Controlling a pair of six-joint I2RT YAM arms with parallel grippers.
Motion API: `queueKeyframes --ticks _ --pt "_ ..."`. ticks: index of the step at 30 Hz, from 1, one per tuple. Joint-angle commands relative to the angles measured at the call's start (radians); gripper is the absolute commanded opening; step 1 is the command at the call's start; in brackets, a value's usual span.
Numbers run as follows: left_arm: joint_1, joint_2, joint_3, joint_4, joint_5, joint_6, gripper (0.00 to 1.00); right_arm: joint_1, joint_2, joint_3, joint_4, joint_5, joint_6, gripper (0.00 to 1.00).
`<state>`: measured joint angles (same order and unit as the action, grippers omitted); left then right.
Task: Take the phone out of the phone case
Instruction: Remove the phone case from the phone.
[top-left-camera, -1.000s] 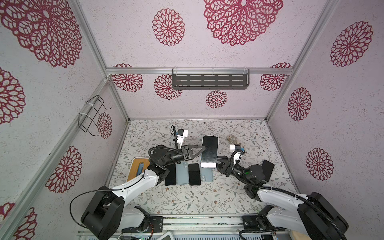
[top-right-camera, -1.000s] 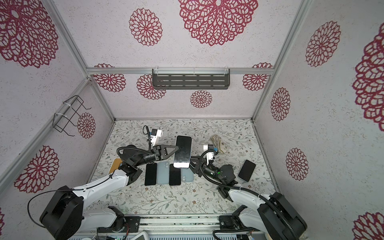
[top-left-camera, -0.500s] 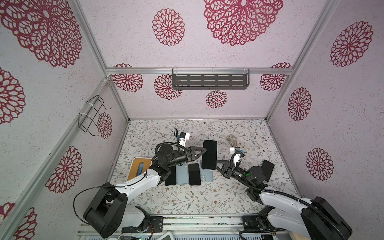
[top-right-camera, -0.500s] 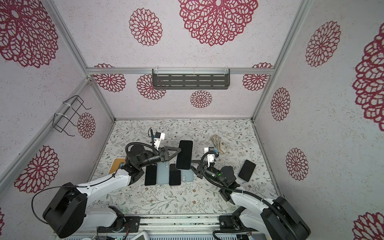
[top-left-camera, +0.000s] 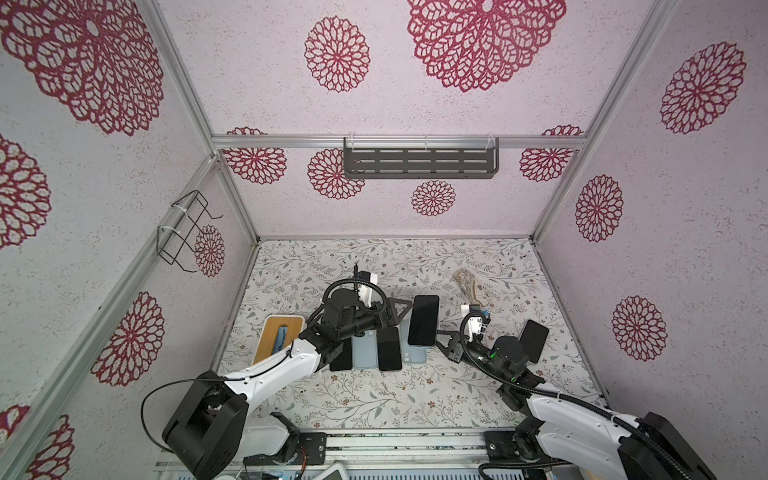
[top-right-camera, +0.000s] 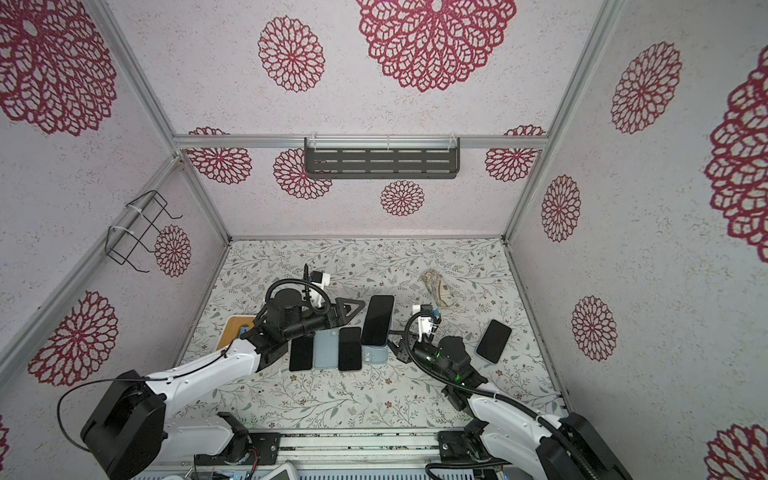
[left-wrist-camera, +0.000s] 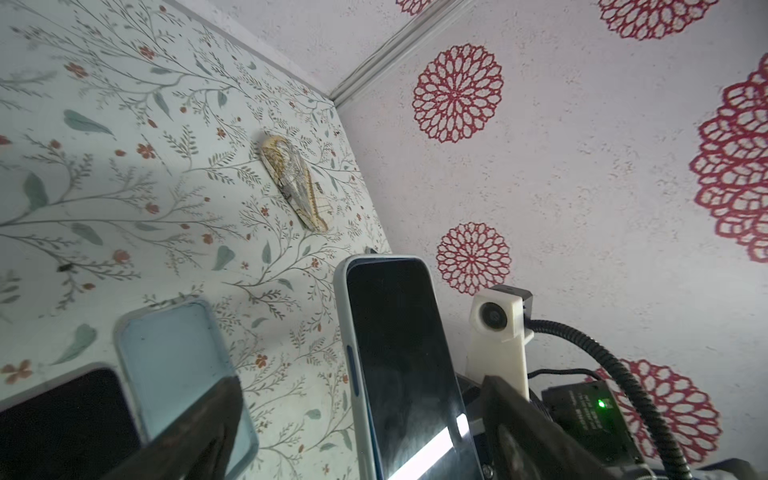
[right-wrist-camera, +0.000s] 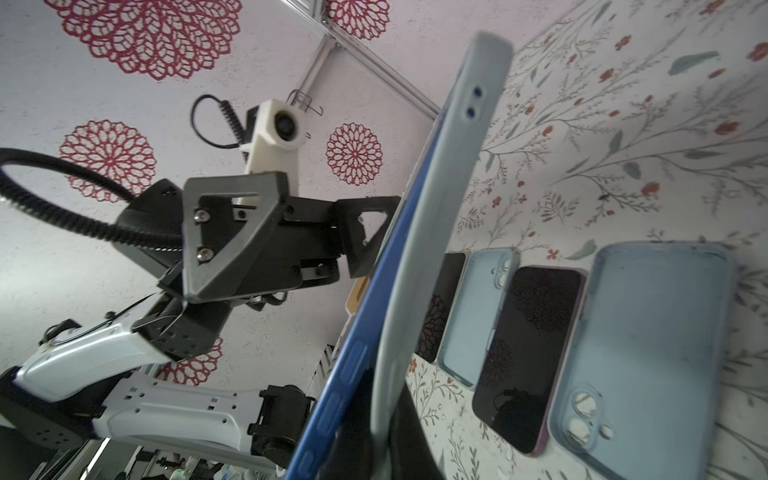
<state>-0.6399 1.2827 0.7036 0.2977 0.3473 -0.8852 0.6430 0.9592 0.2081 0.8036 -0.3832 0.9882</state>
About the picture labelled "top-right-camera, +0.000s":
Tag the black phone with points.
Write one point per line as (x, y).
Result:
(493, 341)
(377, 322)

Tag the crumpled clear plastic bag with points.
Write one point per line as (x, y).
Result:
(442, 292)

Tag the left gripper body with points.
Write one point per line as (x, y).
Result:
(330, 321)

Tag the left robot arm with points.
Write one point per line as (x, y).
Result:
(133, 424)

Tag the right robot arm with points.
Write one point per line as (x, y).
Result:
(505, 431)

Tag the grey metal wall shelf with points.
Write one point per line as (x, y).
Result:
(336, 162)

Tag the white wooden-top tissue box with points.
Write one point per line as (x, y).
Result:
(234, 327)

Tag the black wire wall rack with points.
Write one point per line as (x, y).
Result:
(122, 241)

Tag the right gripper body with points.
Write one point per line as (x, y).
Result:
(420, 346)

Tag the pale green phone case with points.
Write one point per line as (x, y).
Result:
(375, 355)
(326, 349)

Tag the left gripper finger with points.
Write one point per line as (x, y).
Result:
(345, 318)
(349, 305)

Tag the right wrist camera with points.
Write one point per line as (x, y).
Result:
(428, 319)

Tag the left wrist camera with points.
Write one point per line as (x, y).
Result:
(319, 281)

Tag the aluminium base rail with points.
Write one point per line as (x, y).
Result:
(358, 449)

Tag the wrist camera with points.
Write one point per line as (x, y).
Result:
(319, 281)
(428, 319)

